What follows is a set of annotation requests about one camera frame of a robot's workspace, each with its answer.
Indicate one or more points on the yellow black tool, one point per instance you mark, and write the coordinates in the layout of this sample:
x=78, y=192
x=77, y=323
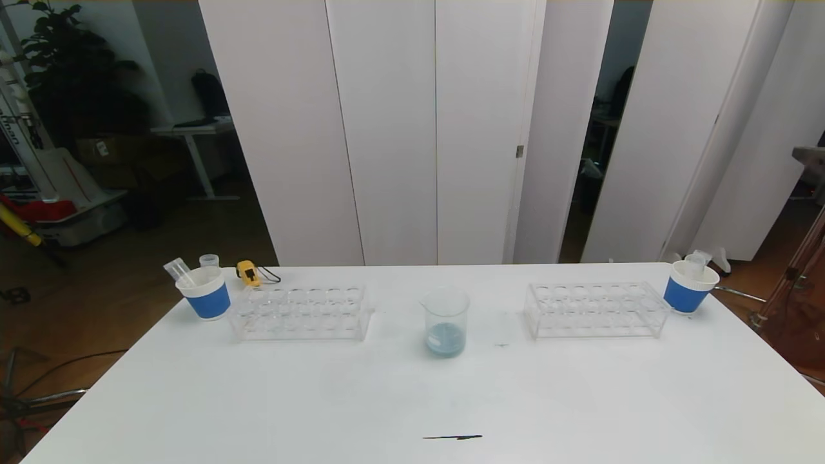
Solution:
x=22, y=231

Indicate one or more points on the white folding screen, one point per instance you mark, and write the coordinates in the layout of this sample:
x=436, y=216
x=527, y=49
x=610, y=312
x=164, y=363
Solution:
x=677, y=129
x=387, y=129

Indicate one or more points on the clear plastic beaker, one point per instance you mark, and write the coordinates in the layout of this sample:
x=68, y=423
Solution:
x=445, y=338

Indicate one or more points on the test tube with blue liquid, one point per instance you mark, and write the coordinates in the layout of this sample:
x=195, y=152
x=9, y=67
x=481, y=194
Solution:
x=209, y=260

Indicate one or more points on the test tube with whitish liquid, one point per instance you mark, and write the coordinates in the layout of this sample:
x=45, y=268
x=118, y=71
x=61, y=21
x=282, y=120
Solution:
x=697, y=261

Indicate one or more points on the thin black stick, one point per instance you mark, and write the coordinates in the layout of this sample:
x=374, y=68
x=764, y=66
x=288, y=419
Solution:
x=451, y=437

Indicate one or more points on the red flat object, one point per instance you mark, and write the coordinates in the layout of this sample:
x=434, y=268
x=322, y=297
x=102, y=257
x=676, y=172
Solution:
x=45, y=211

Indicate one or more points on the black backpack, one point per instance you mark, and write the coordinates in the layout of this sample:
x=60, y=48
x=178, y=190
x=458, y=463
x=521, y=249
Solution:
x=209, y=95

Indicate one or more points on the grey platform base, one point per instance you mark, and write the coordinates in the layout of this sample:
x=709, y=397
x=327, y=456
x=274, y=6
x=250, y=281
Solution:
x=90, y=222

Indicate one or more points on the white standing desk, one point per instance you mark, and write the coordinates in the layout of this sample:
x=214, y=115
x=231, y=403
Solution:
x=193, y=131

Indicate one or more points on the brown cardboard box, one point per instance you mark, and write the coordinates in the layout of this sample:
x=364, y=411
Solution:
x=109, y=161

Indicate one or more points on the yellow tape measure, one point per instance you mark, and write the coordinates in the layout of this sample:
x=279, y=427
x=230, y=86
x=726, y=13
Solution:
x=247, y=272

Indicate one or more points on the clear acrylic test tube rack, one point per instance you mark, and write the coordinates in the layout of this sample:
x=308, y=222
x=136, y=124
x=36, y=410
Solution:
x=309, y=317
x=593, y=310

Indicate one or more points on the test tube with red liquid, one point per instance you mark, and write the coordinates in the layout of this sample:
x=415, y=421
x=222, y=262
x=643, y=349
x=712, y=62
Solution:
x=177, y=269

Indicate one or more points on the grey metal chair base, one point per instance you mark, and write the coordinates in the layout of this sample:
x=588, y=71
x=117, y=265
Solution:
x=38, y=401

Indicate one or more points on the brown metal tripod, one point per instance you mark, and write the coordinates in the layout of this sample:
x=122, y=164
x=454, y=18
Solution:
x=796, y=283

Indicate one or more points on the blue white paper cup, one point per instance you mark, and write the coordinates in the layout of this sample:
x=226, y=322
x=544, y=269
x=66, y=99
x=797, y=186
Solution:
x=682, y=295
x=209, y=301

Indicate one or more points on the dark green potted plant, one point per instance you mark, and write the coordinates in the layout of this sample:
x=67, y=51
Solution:
x=71, y=77

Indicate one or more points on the chrome metal leg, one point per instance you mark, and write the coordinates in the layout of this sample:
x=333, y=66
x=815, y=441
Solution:
x=738, y=295

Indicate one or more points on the white banner stand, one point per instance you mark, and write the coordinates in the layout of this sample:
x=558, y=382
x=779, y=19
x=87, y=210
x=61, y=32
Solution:
x=19, y=129

